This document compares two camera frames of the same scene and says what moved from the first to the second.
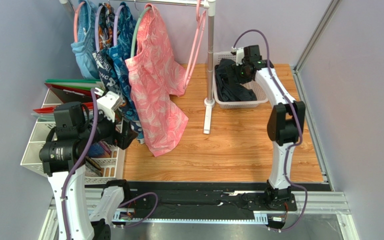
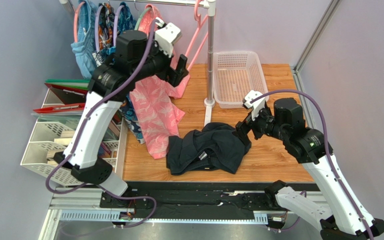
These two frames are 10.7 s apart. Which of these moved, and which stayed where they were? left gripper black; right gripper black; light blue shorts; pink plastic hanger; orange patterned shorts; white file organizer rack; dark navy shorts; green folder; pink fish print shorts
Moved: left gripper black; pink plastic hanger; dark navy shorts; right gripper black
Stayed: pink fish print shorts; orange patterned shorts; green folder; white file organizer rack; light blue shorts
